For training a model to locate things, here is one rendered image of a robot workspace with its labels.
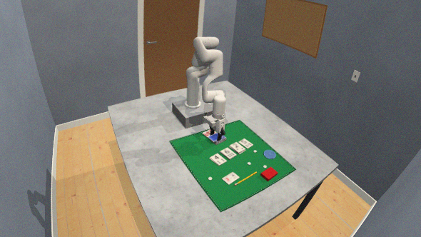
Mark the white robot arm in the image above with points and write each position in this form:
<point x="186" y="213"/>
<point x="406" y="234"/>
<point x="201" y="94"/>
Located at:
<point x="205" y="54"/>

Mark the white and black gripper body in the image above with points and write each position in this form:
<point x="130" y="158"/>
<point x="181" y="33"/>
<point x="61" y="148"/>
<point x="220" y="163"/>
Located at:
<point x="218" y="125"/>

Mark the red flat block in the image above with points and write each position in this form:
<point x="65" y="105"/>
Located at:
<point x="269" y="174"/>

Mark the blue flat disc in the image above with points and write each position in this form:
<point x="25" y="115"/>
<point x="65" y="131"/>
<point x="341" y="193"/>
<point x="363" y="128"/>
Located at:
<point x="269" y="154"/>

